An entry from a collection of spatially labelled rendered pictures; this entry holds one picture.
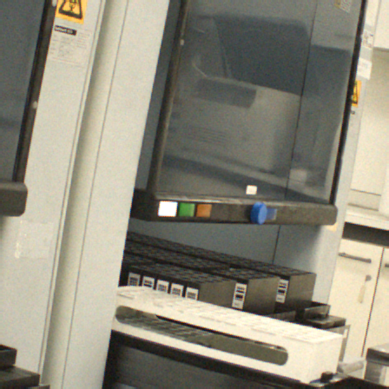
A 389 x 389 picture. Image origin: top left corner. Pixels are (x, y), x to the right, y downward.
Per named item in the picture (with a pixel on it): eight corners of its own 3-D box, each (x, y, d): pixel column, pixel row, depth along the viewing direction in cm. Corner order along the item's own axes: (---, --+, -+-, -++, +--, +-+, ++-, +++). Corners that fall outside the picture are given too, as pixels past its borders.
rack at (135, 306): (90, 334, 140) (97, 287, 139) (131, 329, 149) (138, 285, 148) (304, 394, 126) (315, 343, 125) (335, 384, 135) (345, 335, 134)
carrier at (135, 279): (161, 304, 165) (168, 264, 164) (174, 306, 164) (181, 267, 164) (121, 307, 154) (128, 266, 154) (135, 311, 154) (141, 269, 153)
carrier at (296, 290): (299, 306, 187) (306, 271, 187) (311, 308, 186) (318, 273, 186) (271, 310, 177) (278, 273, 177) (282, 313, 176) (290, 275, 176)
